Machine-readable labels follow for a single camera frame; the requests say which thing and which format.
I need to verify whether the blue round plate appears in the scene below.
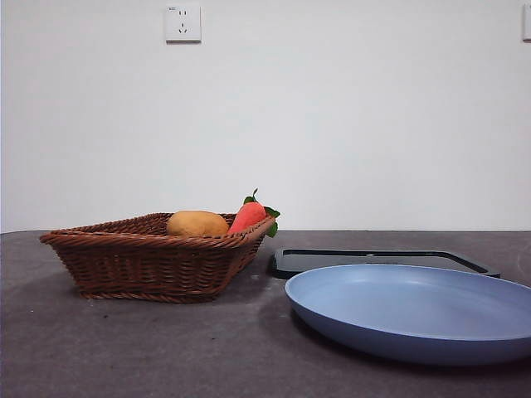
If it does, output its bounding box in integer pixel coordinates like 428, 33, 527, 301
284, 264, 531, 366

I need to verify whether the brown wicker basket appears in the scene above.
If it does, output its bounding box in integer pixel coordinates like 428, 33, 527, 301
39, 212, 278, 304

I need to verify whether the yellow-brown potato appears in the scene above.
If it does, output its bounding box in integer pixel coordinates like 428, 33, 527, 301
166, 210, 230, 238

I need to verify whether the white wall socket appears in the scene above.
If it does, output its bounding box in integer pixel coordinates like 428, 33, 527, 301
165, 5, 202, 44

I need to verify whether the black rectangular tray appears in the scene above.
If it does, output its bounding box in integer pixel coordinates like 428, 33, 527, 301
270, 247, 501, 279

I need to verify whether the orange carrot with green leaves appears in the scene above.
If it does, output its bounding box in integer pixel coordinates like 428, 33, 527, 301
227, 188, 281, 239

